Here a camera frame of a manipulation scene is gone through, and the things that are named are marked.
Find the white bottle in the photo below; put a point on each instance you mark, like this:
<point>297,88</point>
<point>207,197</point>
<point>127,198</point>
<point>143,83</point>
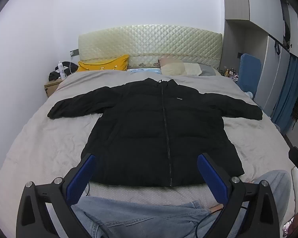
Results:
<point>61,70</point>

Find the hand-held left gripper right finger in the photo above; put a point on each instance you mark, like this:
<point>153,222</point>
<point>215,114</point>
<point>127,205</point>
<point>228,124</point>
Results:
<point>212,178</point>

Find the grey wall socket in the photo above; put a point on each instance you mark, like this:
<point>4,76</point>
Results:
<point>74,52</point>

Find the grey bedspread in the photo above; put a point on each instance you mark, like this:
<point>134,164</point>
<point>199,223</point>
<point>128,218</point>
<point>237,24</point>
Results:
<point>52,141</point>

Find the dark wall switch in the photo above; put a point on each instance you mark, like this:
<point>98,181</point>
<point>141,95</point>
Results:
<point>239,55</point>

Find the white pillow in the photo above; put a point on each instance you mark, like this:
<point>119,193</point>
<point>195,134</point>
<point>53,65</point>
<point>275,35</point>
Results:
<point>193,69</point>

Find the grey pillow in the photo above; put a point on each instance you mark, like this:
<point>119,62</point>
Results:
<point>209,70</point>

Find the light blue patterned sheet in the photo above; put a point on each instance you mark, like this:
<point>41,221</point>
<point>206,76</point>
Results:
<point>141,71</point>

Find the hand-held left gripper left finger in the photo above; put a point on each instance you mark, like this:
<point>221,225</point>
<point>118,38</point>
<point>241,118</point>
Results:
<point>80,178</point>

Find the black bag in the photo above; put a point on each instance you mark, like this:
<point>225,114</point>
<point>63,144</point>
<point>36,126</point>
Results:
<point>55,74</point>

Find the blue padded board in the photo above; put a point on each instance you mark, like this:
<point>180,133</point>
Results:
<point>249,74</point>

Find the grey white wardrobe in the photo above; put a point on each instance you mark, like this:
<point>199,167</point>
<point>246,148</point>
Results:
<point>260,17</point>

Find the person's blue jeans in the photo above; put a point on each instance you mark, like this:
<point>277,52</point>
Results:
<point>151,219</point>

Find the cluster of small bottles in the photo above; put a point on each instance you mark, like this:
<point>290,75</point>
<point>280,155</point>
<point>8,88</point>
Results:
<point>229,73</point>

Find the beige pillow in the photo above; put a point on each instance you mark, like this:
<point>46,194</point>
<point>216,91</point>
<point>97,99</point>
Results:
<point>172,69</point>

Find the black puffer jacket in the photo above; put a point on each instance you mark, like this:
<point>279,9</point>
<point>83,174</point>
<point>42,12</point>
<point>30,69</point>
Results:
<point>139,129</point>

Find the wooden nightstand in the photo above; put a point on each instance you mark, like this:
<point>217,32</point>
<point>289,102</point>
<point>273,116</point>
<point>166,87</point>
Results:
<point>51,85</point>

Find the cream quilted headboard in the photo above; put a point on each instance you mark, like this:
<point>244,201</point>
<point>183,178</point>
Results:
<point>151,42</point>

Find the yellow pillow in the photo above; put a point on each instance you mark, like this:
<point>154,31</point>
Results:
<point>103,65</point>

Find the pink pillow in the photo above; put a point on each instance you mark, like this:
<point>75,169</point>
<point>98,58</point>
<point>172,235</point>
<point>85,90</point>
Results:
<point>166,60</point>

